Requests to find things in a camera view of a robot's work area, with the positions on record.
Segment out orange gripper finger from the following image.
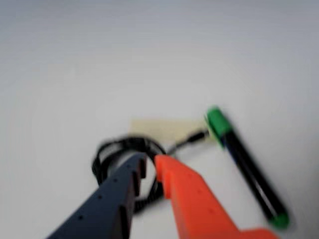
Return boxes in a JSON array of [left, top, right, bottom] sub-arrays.
[[155, 154, 281, 239]]

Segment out black marker with green cap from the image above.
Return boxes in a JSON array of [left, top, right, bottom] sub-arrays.
[[204, 106, 291, 230]]

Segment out wide beige masking tape strip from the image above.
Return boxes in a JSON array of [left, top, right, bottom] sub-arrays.
[[128, 119, 225, 144]]

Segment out navy gripper finger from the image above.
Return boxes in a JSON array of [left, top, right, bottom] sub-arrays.
[[46, 152, 148, 239]]

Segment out black cable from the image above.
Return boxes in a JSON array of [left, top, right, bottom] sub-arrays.
[[91, 130, 210, 215]]

